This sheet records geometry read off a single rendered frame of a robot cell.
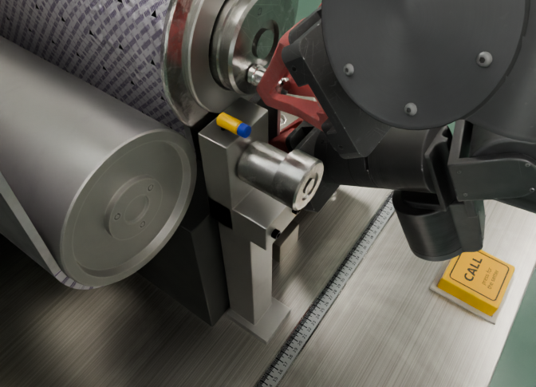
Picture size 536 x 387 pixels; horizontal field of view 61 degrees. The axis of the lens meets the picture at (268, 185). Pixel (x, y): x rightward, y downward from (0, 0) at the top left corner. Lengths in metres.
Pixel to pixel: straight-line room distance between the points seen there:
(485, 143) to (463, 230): 0.10
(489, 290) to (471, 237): 0.20
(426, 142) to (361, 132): 0.14
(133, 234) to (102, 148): 0.08
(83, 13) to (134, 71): 0.05
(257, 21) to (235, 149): 0.09
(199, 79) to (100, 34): 0.08
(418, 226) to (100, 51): 0.28
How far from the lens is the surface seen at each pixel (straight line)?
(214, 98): 0.33
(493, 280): 0.63
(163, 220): 0.37
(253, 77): 0.31
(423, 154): 0.36
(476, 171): 0.35
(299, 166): 0.31
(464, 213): 0.41
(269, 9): 0.32
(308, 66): 0.21
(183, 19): 0.28
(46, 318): 0.63
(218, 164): 0.33
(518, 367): 1.68
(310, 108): 0.28
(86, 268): 0.33
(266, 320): 0.56
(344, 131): 0.22
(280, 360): 0.56
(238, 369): 0.56
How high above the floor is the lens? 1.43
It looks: 50 degrees down
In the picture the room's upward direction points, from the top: straight up
